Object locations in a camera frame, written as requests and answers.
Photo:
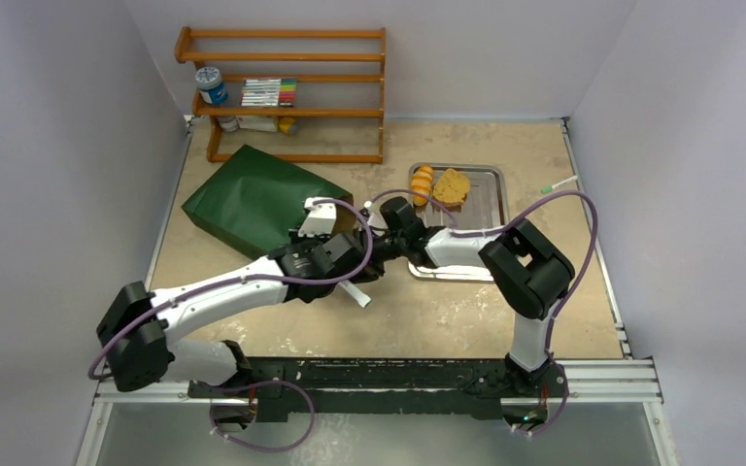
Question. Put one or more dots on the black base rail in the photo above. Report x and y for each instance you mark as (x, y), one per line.
(482, 388)

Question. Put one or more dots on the small grey jar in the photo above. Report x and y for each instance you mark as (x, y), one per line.
(228, 123)

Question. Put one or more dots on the silver metal tray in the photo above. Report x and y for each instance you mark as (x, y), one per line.
(485, 207)

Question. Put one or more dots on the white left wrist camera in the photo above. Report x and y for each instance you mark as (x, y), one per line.
(320, 219)

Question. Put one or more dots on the blue white jar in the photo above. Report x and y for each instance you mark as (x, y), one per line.
(211, 85)

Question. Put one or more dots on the yellow small bottle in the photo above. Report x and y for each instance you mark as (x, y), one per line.
(287, 125)

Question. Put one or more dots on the green white marker pen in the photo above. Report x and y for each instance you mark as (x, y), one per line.
(550, 188)

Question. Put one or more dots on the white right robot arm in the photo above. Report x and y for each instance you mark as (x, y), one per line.
(532, 275)

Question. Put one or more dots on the green brown paper bag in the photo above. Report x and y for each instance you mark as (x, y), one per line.
(254, 199)

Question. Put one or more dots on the white small box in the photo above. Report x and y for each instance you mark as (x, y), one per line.
(258, 123)

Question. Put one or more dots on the silver metal tongs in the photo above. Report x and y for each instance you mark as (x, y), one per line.
(361, 298)

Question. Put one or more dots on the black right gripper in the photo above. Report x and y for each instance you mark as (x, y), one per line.
(406, 234)

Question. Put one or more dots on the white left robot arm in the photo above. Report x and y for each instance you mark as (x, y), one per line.
(141, 328)

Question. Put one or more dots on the orange fake bread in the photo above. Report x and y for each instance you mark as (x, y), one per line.
(421, 182)

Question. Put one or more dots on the orange wooden shelf rack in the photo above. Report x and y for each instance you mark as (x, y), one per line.
(238, 95)

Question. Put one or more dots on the brown fake bread slice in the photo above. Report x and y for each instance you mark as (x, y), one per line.
(452, 188)

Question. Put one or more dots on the pack of coloured markers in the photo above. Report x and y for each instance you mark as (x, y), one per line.
(268, 92)

